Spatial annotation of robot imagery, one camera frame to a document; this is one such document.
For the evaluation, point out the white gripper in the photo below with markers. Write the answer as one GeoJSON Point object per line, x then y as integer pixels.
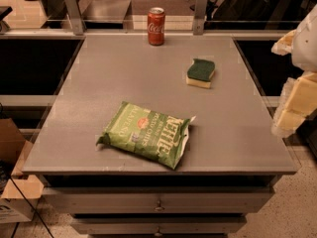
{"type": "Point", "coordinates": [306, 47]}

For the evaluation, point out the red coke can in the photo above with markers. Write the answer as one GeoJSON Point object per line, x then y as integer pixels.
{"type": "Point", "coordinates": [156, 20]}

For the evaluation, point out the green jalapeno chip bag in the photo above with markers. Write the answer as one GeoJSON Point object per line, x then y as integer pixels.
{"type": "Point", "coordinates": [159, 137]}

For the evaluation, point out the green and yellow sponge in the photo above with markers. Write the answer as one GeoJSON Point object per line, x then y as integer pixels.
{"type": "Point", "coordinates": [200, 73]}

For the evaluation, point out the upper drawer with knob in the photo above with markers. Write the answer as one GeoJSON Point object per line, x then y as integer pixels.
{"type": "Point", "coordinates": [84, 200]}

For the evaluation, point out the drawer with knob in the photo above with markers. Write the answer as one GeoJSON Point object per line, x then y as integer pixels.
{"type": "Point", "coordinates": [84, 200]}
{"type": "Point", "coordinates": [159, 224]}

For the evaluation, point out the lower drawer with knob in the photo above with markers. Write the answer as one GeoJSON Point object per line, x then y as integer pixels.
{"type": "Point", "coordinates": [159, 224]}

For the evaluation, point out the cardboard box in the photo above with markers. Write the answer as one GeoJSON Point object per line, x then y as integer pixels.
{"type": "Point", "coordinates": [20, 193]}

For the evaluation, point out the right metal bracket post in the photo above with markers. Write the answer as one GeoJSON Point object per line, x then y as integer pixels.
{"type": "Point", "coordinates": [199, 17]}

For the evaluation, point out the metal bracket post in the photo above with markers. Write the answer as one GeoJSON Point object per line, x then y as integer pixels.
{"type": "Point", "coordinates": [199, 17]}
{"type": "Point", "coordinates": [74, 16]}

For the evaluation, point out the left metal bracket post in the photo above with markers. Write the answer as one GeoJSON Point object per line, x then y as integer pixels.
{"type": "Point", "coordinates": [74, 16]}

